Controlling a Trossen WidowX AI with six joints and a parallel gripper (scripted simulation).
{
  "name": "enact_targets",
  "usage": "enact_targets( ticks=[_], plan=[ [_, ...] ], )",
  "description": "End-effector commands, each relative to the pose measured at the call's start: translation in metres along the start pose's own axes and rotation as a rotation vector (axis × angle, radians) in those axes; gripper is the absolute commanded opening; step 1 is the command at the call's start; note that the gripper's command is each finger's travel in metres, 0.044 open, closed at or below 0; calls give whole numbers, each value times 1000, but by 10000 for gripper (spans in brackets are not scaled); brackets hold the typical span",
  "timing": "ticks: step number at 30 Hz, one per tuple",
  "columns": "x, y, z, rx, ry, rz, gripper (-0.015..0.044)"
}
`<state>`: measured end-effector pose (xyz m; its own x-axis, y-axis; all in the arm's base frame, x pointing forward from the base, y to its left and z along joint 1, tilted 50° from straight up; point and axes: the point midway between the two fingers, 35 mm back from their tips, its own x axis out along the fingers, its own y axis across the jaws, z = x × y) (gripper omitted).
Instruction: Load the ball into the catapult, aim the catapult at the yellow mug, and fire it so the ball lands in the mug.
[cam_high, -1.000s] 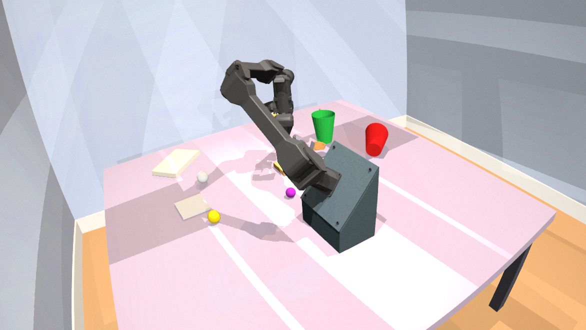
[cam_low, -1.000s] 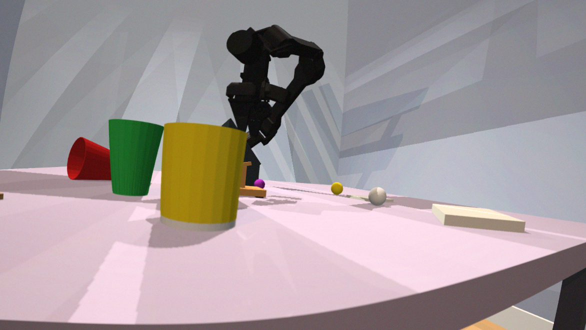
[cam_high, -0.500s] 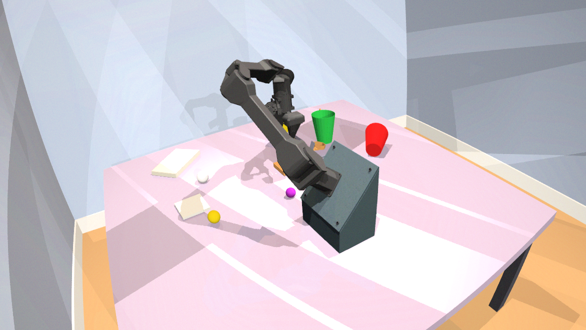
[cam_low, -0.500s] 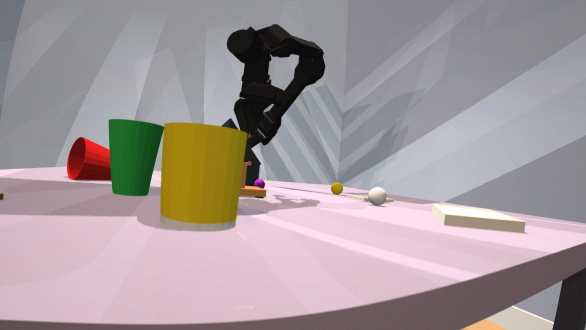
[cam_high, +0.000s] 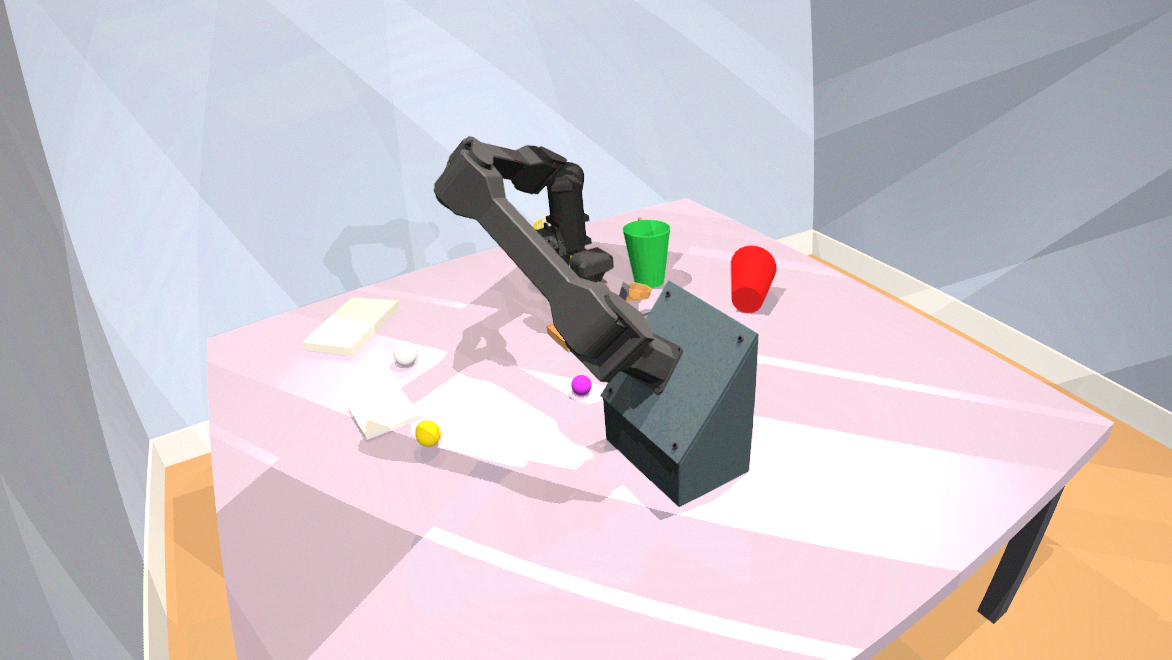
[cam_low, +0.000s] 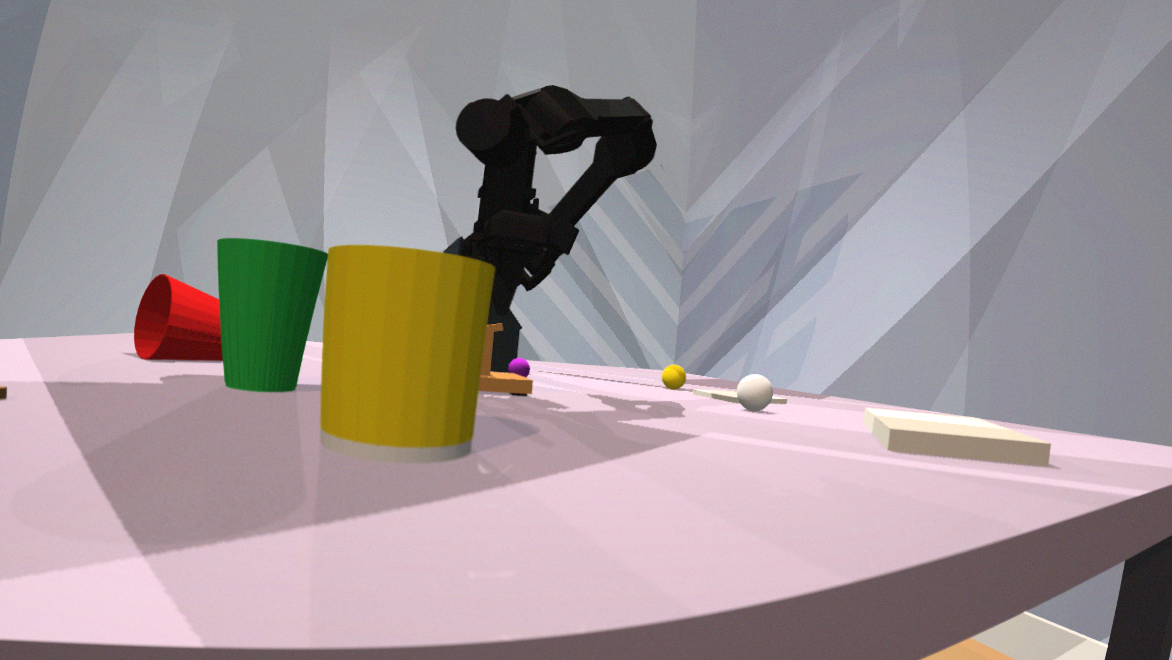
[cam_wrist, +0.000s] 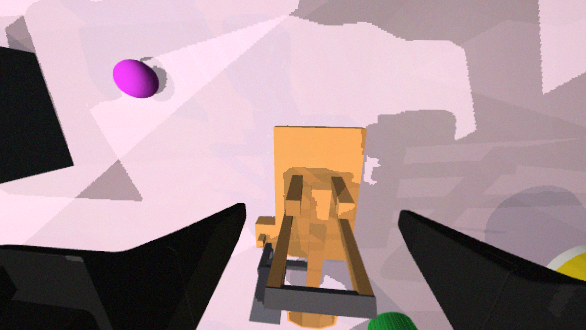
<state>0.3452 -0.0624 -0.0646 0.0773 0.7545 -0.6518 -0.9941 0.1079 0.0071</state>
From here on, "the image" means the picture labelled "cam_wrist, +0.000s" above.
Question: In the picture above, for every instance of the yellow cup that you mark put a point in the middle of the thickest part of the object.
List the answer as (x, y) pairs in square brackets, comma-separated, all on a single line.
[(571, 262)]

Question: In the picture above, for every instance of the green cup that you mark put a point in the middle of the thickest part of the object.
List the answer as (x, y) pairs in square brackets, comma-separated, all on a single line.
[(392, 321)]

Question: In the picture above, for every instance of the magenta ball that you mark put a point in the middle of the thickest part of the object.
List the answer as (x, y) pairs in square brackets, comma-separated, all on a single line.
[(135, 78)]

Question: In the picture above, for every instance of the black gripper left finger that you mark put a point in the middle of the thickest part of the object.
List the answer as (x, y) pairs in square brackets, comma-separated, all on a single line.
[(164, 284)]

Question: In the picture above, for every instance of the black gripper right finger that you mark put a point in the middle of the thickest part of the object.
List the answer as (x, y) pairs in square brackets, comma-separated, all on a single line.
[(481, 287)]

